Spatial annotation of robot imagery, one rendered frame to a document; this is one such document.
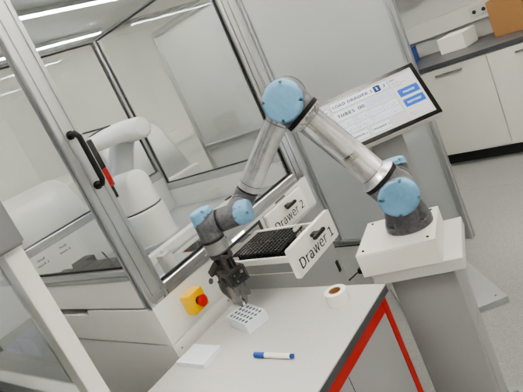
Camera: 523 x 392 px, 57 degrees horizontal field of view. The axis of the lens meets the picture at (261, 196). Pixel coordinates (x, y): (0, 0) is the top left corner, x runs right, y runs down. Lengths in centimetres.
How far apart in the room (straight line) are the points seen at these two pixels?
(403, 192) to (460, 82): 296
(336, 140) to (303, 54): 197
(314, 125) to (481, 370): 99
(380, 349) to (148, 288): 74
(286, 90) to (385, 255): 59
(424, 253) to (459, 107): 294
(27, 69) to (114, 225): 51
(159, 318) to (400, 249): 79
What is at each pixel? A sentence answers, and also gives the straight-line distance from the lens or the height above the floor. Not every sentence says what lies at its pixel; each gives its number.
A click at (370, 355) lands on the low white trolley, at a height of 65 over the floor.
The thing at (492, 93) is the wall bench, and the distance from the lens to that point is 427.
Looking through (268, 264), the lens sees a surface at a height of 87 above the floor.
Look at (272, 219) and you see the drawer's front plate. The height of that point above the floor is 90.
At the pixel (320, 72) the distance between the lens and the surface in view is 327.
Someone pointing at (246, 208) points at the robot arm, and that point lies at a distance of 148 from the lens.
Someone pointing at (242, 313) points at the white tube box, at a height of 80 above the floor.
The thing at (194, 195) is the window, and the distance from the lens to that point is 179.
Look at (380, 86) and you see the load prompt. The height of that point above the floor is 116.
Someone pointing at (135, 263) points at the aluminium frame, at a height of 110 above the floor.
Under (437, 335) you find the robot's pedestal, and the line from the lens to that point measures 175.
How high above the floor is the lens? 150
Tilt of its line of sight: 14 degrees down
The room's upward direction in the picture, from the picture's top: 25 degrees counter-clockwise
